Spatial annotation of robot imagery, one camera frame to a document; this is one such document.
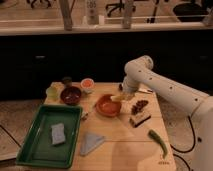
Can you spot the yellow banana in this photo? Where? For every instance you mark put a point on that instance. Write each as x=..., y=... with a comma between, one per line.
x=116, y=98

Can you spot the grey folded cloth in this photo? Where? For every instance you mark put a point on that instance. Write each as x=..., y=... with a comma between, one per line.
x=90, y=142

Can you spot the red bowl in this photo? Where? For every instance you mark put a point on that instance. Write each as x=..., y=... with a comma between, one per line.
x=106, y=107

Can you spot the green plastic tray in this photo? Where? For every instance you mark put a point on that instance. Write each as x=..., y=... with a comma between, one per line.
x=38, y=149

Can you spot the brown grape bunch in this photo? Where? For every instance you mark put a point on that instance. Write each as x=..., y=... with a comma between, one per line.
x=138, y=106

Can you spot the green chili pepper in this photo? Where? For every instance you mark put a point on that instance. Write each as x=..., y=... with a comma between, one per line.
x=153, y=135

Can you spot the orange filled white cup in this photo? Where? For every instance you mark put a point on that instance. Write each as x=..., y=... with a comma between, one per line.
x=87, y=85

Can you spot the light green cup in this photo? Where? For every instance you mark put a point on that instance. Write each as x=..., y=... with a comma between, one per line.
x=52, y=93

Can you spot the dark maroon bowl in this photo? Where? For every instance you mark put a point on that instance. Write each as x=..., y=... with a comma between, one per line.
x=71, y=95

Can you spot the small metal spoon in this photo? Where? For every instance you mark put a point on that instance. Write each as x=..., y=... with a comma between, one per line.
x=87, y=113

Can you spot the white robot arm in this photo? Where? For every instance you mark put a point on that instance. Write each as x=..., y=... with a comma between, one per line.
x=194, y=102

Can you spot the dark small cup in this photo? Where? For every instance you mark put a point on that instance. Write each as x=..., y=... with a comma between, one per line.
x=67, y=81

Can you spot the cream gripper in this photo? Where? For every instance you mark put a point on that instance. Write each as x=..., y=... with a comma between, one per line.
x=128, y=95

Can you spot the white handled brush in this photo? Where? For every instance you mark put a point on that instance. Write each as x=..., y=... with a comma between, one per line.
x=141, y=90

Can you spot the grey blue sponge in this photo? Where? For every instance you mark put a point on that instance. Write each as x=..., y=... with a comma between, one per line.
x=57, y=133

